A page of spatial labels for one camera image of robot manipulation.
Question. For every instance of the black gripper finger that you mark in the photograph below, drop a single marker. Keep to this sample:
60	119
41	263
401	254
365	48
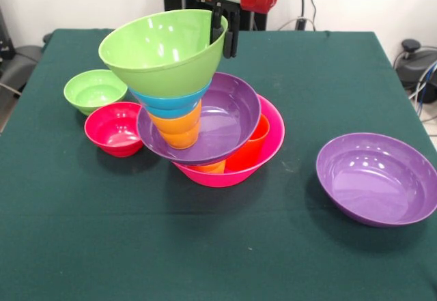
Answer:
216	24
231	38

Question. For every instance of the large green bowl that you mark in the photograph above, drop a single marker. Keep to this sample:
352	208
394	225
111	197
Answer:
160	52

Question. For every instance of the purple bowl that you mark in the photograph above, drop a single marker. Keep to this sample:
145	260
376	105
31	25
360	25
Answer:
228	116
375	181

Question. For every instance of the blue bowl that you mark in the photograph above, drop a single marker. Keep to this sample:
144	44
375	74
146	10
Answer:
170	104

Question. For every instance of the large pink bowl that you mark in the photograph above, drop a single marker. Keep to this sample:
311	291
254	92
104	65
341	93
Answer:
273	133

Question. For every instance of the orange cup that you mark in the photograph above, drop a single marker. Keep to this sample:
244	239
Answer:
181	130

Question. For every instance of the red cup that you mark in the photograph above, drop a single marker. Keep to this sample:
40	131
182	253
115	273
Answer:
247	154

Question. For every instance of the yellow cup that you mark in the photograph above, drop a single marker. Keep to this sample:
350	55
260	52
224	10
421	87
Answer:
210	168

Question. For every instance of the small green bowl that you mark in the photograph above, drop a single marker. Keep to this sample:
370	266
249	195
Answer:
92	91

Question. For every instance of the small red bowl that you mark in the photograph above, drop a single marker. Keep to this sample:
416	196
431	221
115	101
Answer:
112	130

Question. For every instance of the black floor stand base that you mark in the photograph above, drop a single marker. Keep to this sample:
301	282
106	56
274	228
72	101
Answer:
17	65
414	62

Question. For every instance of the dark green tablecloth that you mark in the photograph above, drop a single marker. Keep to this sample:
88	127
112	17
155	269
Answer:
205	246

